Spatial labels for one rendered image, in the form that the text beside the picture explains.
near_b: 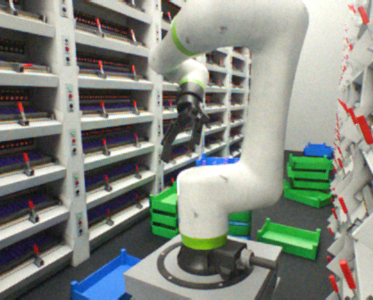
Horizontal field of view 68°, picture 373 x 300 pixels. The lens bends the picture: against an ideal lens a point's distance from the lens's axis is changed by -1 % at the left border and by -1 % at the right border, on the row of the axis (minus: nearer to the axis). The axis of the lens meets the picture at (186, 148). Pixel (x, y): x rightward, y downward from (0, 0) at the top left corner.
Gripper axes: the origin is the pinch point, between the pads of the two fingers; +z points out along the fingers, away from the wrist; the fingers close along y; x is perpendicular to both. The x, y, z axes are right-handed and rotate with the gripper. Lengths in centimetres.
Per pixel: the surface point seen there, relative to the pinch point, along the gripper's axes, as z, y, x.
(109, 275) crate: 20, -74, 25
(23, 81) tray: -26, -44, -46
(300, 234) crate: -22, -25, 111
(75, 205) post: -4, -75, -1
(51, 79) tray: -35, -45, -39
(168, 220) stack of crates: -16, -72, 50
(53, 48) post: -47, -41, -45
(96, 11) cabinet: -101, -49, -41
